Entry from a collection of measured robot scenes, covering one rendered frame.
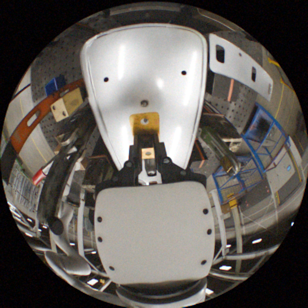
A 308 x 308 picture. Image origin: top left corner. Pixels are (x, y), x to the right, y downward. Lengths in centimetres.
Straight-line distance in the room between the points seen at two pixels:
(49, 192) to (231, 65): 38
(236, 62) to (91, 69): 28
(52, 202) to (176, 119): 28
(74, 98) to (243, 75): 33
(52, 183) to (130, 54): 22
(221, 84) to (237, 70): 6
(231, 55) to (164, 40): 14
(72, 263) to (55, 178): 40
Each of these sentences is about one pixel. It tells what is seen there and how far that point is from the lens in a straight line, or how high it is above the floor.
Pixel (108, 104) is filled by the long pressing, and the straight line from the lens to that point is 21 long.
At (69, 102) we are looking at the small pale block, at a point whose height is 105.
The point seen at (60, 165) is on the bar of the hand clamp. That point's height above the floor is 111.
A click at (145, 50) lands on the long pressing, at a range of 19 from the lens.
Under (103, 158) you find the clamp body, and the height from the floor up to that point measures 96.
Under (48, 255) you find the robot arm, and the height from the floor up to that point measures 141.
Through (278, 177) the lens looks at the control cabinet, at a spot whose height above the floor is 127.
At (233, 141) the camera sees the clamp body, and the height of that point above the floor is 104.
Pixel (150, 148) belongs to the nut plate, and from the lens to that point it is 17.
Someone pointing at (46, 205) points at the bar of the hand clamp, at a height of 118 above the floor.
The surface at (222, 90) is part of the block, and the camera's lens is 27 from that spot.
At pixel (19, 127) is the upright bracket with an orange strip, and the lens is 16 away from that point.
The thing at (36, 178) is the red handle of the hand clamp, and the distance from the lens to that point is 27.
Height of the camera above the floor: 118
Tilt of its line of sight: 41 degrees down
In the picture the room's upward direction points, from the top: 174 degrees clockwise
